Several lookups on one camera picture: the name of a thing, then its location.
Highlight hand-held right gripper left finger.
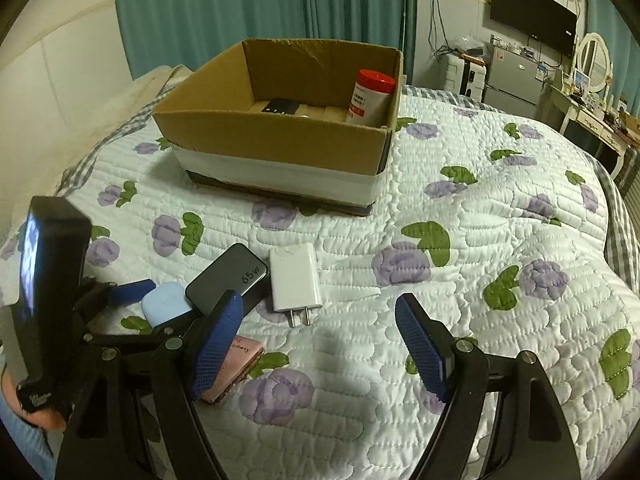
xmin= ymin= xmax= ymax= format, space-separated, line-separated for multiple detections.
xmin=54 ymin=290 xmax=244 ymax=480

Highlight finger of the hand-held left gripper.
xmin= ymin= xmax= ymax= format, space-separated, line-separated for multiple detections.
xmin=75 ymin=279 xmax=157 ymax=331
xmin=82 ymin=316 xmax=198 ymax=347

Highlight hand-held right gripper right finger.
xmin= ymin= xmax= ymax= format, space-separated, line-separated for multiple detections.
xmin=395 ymin=294 xmax=582 ymax=480

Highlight pink box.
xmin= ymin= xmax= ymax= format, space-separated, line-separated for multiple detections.
xmin=200 ymin=332 xmax=265 ymax=406

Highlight light blue earbud case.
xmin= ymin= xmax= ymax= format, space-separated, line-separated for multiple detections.
xmin=141 ymin=281 xmax=193 ymax=330

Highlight black power adapter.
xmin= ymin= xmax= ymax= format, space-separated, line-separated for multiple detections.
xmin=185 ymin=243 xmax=271 ymax=313

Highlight white plug charger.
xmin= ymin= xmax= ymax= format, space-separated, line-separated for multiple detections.
xmin=269 ymin=243 xmax=323 ymax=328

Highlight brown cardboard box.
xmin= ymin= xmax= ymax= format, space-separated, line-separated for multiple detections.
xmin=152 ymin=37 xmax=405 ymax=218

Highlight person's left hand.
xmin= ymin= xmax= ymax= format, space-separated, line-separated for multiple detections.
xmin=17 ymin=397 xmax=72 ymax=432

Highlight white floral quilt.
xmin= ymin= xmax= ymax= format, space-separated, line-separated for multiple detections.
xmin=0 ymin=80 xmax=615 ymax=480

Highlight white padded headboard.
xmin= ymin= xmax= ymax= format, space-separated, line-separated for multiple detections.
xmin=0 ymin=0 xmax=133 ymax=241

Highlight small black device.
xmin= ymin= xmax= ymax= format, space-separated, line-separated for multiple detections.
xmin=261 ymin=99 xmax=299 ymax=116

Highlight red-lidded white bottle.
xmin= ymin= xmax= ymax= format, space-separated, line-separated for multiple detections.
xmin=345 ymin=69 xmax=396 ymax=126

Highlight white drawer cabinet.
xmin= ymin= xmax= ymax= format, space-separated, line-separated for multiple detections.
xmin=442 ymin=52 xmax=488 ymax=96

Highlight silver refrigerator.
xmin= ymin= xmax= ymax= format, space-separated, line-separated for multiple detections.
xmin=484 ymin=42 xmax=543 ymax=121

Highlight white dressing table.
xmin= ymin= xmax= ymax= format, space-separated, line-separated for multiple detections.
xmin=542 ymin=80 xmax=640 ymax=171

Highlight wide teal curtain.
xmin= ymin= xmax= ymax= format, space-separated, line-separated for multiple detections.
xmin=109 ymin=0 xmax=418 ymax=86

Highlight white oval vanity mirror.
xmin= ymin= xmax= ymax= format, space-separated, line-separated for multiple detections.
xmin=570 ymin=32 xmax=613 ymax=96

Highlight narrow teal curtain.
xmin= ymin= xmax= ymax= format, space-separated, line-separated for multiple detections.
xmin=585 ymin=0 xmax=640 ymax=111

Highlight black wall cables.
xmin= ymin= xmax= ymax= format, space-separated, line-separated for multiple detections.
xmin=429 ymin=0 xmax=453 ymax=56

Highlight black wall television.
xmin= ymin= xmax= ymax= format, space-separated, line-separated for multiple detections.
xmin=490 ymin=0 xmax=578 ymax=58

